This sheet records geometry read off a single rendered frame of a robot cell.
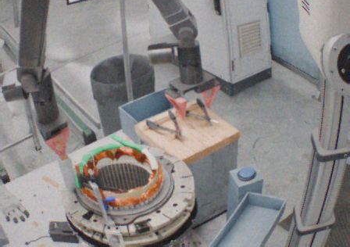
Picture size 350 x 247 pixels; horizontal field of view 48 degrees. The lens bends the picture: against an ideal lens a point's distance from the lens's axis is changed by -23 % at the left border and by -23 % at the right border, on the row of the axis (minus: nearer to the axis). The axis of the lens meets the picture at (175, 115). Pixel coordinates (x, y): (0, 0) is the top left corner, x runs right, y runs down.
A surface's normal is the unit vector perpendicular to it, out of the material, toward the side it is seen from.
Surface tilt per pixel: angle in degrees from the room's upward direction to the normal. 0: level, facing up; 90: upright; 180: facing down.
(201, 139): 0
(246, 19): 89
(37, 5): 120
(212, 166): 90
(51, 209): 0
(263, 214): 0
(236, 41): 90
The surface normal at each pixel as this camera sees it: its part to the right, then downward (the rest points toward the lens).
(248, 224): -0.07, -0.84
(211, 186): 0.56, 0.41
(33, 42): 0.10, 0.84
